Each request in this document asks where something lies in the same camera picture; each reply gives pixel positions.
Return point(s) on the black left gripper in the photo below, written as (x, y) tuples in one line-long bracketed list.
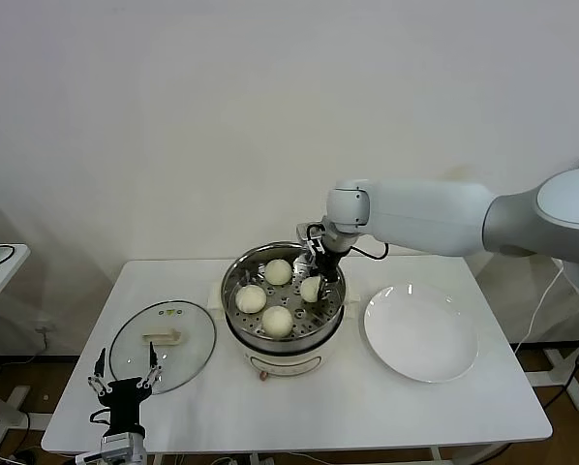
[(125, 394)]

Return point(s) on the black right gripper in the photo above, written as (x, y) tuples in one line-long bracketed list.
[(327, 261)]

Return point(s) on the white steamed baozi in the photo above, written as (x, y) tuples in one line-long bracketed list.
[(277, 272), (276, 321), (250, 299), (310, 289)]

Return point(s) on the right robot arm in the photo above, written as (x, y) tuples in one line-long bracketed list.
[(415, 213)]

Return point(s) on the stainless steel steamer basket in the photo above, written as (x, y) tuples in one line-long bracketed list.
[(313, 315)]

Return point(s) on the round glass lid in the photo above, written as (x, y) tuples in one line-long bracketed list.
[(188, 334)]

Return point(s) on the cream electric cooker pot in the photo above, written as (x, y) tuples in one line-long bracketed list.
[(289, 358)]

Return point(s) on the white round plate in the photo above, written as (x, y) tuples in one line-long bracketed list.
[(415, 334)]

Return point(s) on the white wall socket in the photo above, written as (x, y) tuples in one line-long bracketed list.
[(45, 331)]

